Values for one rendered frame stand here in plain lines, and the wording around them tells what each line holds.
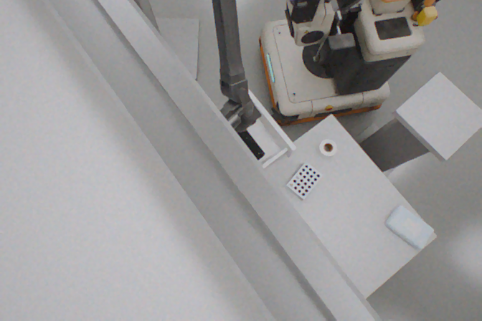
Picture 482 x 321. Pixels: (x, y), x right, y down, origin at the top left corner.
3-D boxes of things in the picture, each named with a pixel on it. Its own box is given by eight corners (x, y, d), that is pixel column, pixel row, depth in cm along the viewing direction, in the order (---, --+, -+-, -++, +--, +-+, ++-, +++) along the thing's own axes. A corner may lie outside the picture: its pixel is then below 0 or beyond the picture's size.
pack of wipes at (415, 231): (383, 224, 137) (387, 223, 132) (396, 205, 139) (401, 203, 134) (416, 249, 134) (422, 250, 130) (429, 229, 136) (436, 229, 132)
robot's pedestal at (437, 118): (372, 122, 228) (439, 68, 154) (407, 157, 222) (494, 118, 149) (338, 152, 222) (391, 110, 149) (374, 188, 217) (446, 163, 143)
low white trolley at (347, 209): (298, 154, 222) (331, 113, 148) (365, 236, 209) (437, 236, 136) (224, 210, 212) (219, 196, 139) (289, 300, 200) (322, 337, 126)
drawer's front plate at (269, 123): (247, 99, 143) (248, 88, 133) (292, 155, 137) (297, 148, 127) (244, 102, 143) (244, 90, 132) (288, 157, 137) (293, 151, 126)
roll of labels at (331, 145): (335, 157, 143) (338, 155, 139) (318, 158, 143) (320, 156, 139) (333, 141, 145) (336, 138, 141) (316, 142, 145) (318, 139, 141)
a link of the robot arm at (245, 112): (257, 102, 107) (244, 90, 108) (241, 117, 105) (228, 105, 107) (257, 111, 113) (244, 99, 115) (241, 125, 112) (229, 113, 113)
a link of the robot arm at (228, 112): (245, 86, 101) (229, 78, 107) (216, 112, 99) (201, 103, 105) (260, 114, 109) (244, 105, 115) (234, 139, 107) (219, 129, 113)
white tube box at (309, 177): (304, 163, 143) (305, 161, 139) (320, 176, 141) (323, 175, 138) (285, 186, 140) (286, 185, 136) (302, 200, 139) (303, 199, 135)
